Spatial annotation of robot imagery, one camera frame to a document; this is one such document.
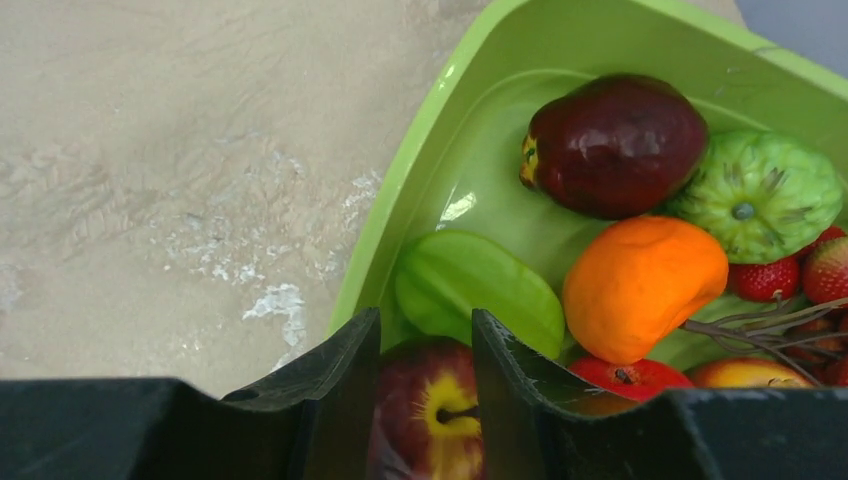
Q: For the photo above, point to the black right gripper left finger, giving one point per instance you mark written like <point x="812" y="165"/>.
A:
<point x="310" y="419"/>

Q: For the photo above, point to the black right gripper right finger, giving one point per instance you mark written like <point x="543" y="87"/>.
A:
<point x="540" y="421"/>

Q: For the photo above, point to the red yellow apple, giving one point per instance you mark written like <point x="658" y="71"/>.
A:
<point x="426" y="422"/>

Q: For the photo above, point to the orange fake fruit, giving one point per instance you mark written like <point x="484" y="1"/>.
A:
<point x="639" y="280"/>

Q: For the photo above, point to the green starfruit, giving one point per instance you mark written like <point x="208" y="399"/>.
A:
<point x="443" y="276"/>

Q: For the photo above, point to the green plastic bowl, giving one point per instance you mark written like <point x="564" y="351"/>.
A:
<point x="457" y="166"/>

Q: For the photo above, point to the dark red apple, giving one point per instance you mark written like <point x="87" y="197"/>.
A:
<point x="616" y="147"/>

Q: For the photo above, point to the green custard apple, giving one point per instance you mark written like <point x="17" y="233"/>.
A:
<point x="762" y="195"/>

